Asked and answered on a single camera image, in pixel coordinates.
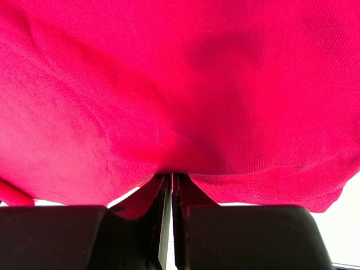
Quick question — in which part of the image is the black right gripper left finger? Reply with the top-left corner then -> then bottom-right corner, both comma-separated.
1,175 -> 169,269

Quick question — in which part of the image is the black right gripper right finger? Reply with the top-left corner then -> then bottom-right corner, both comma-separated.
172,174 -> 332,269

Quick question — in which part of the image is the red t shirt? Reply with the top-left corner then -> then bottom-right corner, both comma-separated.
1,1 -> 359,213

